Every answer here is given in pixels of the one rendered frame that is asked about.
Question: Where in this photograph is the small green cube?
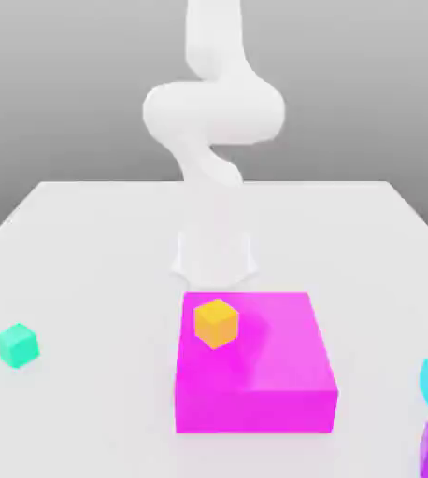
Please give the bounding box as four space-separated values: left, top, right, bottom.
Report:
0 322 41 370

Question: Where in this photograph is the small orange cube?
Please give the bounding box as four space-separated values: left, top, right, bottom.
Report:
193 298 240 351

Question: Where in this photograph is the large magenta box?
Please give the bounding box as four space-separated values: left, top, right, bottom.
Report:
174 291 339 435

